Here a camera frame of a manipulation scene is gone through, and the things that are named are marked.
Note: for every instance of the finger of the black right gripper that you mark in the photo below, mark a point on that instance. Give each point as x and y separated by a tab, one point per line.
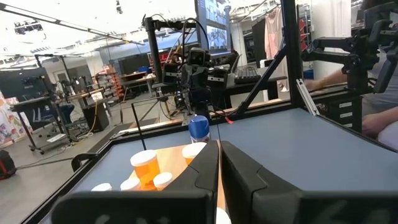
189	77
202	77

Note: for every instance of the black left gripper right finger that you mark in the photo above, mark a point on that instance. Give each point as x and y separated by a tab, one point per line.
239	180

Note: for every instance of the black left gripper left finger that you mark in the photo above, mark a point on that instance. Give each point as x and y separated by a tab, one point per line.
202	174

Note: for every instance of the small pill bottle white cap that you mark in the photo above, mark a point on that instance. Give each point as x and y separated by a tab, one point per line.
163	180
130	184

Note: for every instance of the blue medicine bottle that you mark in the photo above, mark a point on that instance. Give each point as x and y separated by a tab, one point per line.
199	127

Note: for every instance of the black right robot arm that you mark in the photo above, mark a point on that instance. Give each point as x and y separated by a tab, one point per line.
200	102

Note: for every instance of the black keyboard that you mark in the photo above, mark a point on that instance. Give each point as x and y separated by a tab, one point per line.
247	74

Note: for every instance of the red tag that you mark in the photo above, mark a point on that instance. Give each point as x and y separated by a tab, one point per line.
229	120

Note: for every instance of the large display screen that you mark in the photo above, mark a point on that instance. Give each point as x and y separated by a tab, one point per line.
214	28

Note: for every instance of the black desk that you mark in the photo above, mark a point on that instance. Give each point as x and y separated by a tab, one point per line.
270	79

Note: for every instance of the blue table mat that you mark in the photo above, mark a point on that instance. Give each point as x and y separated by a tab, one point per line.
295	149

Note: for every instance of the pink hanging garment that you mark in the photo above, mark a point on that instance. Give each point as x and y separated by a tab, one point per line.
273	31

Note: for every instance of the silver metal bar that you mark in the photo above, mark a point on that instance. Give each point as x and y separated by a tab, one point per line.
306	96

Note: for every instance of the person's hand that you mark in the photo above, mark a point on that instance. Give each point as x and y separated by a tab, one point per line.
371	125
311	84

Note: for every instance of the black box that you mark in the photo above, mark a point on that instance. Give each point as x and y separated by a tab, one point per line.
96	116

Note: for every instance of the black drawer cabinet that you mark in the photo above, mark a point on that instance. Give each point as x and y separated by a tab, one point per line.
342	112

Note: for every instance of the black rolling table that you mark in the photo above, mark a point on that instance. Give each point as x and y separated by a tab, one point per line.
40	104

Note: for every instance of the black screen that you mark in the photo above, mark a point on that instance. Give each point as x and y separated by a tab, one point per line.
21	84

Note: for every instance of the person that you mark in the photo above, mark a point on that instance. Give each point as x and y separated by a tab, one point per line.
385	96

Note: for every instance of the floral fabric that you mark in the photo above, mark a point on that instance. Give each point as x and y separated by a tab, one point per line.
9	121

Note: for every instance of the black red bag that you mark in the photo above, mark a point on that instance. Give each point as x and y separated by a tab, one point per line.
6	165

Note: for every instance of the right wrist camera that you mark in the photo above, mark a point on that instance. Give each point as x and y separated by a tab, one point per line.
197	57

